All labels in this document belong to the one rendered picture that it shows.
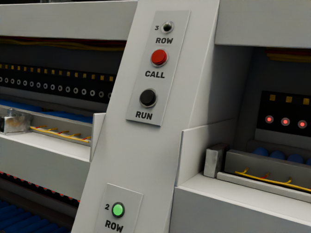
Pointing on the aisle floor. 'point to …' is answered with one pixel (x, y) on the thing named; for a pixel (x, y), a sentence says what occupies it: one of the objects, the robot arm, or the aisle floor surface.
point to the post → (234, 82)
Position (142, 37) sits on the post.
